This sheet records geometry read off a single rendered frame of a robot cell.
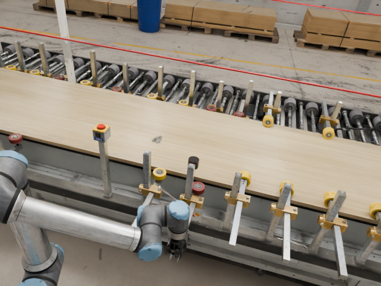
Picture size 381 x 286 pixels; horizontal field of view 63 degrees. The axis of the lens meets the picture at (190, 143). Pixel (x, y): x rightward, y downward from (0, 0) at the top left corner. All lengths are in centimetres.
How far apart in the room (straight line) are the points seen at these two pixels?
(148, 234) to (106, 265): 139
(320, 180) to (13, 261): 224
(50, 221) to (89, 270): 148
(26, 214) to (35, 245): 37
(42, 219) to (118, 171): 110
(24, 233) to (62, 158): 102
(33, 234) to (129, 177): 90
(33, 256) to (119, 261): 114
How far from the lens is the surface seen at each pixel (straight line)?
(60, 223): 116
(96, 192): 210
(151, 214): 131
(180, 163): 198
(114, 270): 257
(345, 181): 221
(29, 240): 148
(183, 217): 131
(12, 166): 123
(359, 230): 219
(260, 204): 204
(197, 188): 183
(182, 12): 739
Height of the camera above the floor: 218
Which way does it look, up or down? 36 degrees down
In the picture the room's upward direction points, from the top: 6 degrees clockwise
